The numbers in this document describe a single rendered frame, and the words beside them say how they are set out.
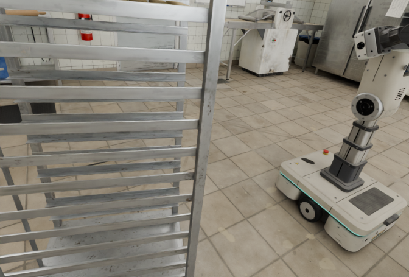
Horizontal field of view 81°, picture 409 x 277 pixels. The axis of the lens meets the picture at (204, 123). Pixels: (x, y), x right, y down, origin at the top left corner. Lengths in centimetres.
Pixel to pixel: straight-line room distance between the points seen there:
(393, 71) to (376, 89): 12
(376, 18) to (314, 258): 412
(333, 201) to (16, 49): 162
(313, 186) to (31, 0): 163
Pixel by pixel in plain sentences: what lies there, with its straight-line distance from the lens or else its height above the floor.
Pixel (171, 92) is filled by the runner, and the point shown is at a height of 105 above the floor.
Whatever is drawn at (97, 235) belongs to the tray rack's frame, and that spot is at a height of 15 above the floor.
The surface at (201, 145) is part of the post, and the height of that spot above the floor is 91.
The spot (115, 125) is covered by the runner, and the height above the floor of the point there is 96.
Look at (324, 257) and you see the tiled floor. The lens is 174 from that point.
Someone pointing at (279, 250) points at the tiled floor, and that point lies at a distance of 165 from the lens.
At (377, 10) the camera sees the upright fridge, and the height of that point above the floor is 131.
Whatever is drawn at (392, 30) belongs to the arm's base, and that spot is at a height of 121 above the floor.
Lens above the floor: 127
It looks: 28 degrees down
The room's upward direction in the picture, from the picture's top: 6 degrees clockwise
